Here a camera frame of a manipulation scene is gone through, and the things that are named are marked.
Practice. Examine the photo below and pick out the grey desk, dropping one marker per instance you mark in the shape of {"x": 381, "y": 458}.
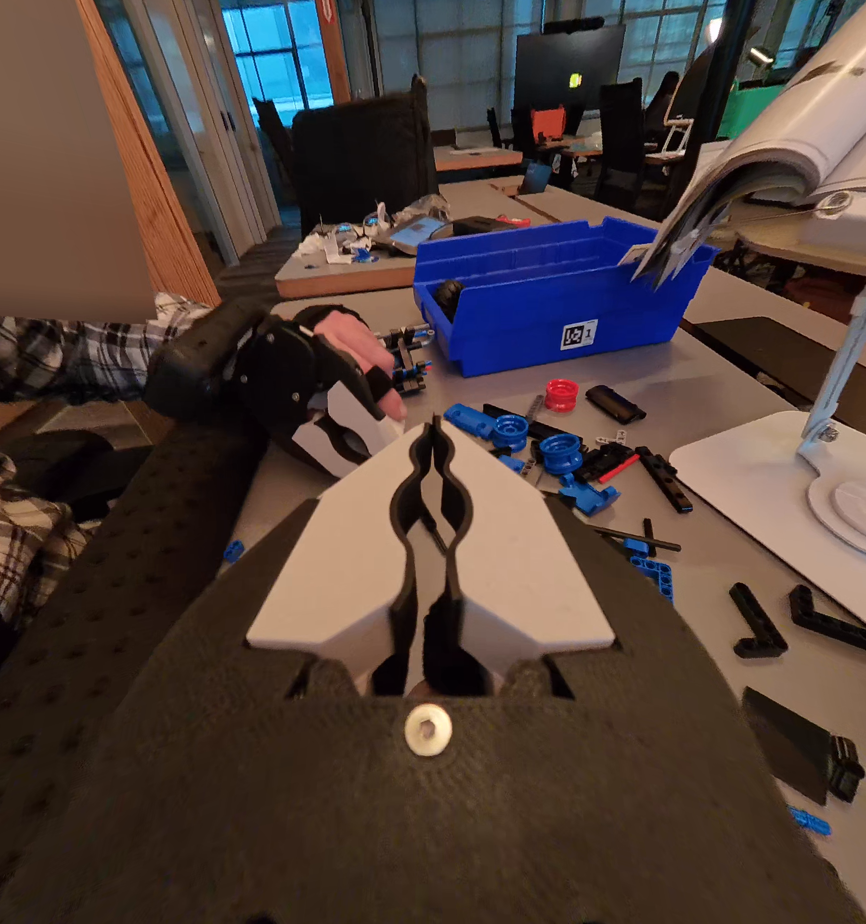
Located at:
{"x": 707, "y": 556}

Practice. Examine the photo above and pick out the cluttered background desk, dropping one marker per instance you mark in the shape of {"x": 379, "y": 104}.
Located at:
{"x": 346, "y": 274}

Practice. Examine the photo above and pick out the black vertical pole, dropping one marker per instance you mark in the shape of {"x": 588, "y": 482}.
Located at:
{"x": 729, "y": 43}

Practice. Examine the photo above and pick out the red chair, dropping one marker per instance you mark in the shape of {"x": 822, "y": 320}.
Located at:
{"x": 548, "y": 123}

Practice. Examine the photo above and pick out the blue arched toy panel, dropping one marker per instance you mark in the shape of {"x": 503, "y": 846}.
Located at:
{"x": 584, "y": 494}

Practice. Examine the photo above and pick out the tagged blue storage bin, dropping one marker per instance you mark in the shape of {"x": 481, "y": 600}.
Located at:
{"x": 548, "y": 303}

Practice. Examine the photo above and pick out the black toy frame assembly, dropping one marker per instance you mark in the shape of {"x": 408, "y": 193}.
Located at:
{"x": 606, "y": 458}

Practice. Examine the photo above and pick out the black square toy panel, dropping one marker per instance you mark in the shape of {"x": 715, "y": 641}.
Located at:
{"x": 786, "y": 743}

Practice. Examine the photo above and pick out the pile of black toy beams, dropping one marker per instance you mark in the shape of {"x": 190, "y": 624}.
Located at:
{"x": 758, "y": 621}

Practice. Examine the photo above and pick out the red hanging sign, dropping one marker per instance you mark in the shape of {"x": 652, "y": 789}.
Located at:
{"x": 324, "y": 11}

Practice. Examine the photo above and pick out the green chair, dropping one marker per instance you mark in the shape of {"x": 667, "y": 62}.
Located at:
{"x": 754, "y": 112}

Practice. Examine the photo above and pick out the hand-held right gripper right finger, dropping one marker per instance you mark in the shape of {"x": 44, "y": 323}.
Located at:
{"x": 541, "y": 577}

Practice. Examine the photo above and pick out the black rubber toy tire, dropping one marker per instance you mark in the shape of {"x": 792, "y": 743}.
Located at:
{"x": 448, "y": 297}

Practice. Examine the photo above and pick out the toy instruction booklet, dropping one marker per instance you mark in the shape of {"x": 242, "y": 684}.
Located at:
{"x": 801, "y": 123}

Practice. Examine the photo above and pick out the red toy wheel rim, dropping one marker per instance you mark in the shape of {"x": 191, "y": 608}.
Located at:
{"x": 561, "y": 395}

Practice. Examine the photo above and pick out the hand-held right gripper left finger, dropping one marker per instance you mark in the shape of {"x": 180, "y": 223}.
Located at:
{"x": 324, "y": 577}

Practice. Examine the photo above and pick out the red thin toy axle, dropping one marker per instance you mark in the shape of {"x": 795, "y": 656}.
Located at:
{"x": 617, "y": 468}

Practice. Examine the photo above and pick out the black blue toy chassis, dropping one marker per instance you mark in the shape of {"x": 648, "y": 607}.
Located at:
{"x": 407, "y": 361}

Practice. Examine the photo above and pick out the blue toy pin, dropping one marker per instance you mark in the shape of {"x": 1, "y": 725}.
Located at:
{"x": 810, "y": 821}

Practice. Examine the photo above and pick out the person's left forearm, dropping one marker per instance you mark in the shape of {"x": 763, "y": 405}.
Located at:
{"x": 79, "y": 346}

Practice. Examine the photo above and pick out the blue small toy connector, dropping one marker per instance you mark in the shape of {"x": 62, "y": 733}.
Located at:
{"x": 234, "y": 551}

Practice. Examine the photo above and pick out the blue angled toy beam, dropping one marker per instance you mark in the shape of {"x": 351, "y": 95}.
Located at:
{"x": 656, "y": 574}

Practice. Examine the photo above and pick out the large black screen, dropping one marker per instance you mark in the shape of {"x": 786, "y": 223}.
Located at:
{"x": 570, "y": 58}

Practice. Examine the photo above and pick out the person's left hand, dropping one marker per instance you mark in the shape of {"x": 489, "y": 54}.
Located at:
{"x": 357, "y": 343}

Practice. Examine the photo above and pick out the blue toy wheel rim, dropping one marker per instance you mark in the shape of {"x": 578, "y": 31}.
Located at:
{"x": 561, "y": 453}
{"x": 509, "y": 433}

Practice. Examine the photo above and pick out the white small angled beam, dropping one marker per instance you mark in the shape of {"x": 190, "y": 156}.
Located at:
{"x": 612, "y": 437}

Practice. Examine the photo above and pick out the grey tablet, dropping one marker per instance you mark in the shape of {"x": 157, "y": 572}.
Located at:
{"x": 415, "y": 232}

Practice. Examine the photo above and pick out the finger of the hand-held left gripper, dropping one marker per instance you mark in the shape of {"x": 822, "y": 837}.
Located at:
{"x": 364, "y": 419}
{"x": 317, "y": 447}

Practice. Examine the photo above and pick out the black rounded toy tile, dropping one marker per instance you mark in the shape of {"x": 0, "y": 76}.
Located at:
{"x": 615, "y": 404}

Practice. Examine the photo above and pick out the white book stand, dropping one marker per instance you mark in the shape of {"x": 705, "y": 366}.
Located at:
{"x": 750, "y": 491}

